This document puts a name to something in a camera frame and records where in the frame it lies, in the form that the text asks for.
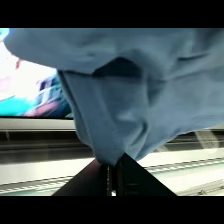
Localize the blue T-shirt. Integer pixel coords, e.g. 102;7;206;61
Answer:
2;28;224;167

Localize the silver frame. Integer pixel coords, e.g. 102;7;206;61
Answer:
0;146;224;197

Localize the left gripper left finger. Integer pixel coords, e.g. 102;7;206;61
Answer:
52;159;110;197

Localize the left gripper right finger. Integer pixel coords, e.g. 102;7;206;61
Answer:
114;152;178;197

